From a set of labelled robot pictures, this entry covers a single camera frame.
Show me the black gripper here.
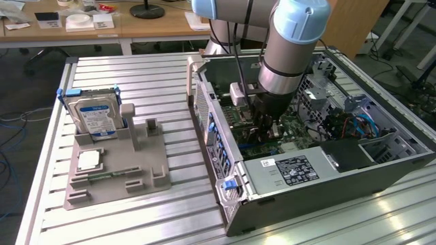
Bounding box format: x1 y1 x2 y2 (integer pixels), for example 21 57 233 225
252 91 294 124

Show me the CPU socket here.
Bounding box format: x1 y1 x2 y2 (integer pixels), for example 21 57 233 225
237 106 256 125

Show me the installed RAM stick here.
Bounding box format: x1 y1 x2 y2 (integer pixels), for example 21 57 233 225
230 121 256 130

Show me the green motherboard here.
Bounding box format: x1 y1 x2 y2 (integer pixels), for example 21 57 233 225
217 89 321 156

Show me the perforated metal disk bay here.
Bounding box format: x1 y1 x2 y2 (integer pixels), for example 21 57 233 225
296 73 345 123

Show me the grey power supply unit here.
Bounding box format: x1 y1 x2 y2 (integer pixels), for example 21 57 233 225
242 146 341 194

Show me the open grey PC case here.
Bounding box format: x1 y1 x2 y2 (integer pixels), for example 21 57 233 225
185 45 436 237

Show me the wooden cabinet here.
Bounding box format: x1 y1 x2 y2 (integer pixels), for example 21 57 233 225
320 0 390 59

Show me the white paper stack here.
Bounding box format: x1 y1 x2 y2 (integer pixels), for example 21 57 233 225
184 11 212 31

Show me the black floor stand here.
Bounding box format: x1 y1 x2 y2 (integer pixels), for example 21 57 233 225
396 48 436 90

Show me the wooden desk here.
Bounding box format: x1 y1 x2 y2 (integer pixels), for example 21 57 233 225
0 0 306 49

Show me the hard disk with blue carrier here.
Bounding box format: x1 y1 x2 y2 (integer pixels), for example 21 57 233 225
54 86 128 141

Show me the black round lamp base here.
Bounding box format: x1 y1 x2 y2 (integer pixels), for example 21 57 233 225
129 0 166 20

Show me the green RAM stick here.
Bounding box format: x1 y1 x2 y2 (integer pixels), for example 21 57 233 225
86 171 126 181

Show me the grey plastic parts rack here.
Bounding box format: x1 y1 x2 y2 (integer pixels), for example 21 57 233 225
62 103 170 211

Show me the silver CPU chip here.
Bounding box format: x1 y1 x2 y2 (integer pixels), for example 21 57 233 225
76 152 100 170

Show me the white labelled box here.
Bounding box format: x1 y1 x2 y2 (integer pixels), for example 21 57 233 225
92 13 114 30

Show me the white box with round bowl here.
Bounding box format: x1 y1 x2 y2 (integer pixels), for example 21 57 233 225
65 14 96 33

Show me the black chair base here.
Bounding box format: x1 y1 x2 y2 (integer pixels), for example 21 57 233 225
20 47 69 76

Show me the white box with black lid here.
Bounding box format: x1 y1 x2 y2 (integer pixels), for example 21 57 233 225
33 12 62 29

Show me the clear plastic bag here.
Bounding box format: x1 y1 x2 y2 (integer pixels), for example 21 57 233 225
0 0 34 23

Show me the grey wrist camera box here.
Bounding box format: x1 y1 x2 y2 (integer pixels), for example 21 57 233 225
229 81 260 107

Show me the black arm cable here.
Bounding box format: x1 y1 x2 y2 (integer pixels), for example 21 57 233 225
233 22 249 104

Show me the red wire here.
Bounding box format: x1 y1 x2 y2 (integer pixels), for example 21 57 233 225
341 116 352 138

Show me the black power cable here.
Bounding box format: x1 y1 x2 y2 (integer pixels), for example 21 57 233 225
318 38 345 56

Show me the blue wire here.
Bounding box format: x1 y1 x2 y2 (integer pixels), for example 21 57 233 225
353 114 380 140

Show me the white desk frame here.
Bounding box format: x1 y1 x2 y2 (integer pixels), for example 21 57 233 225
374 0 436 69

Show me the white floor cable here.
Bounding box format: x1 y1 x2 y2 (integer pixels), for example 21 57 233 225
0 107 54 122

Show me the blue floor cable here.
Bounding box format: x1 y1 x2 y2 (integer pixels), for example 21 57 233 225
0 122 28 220

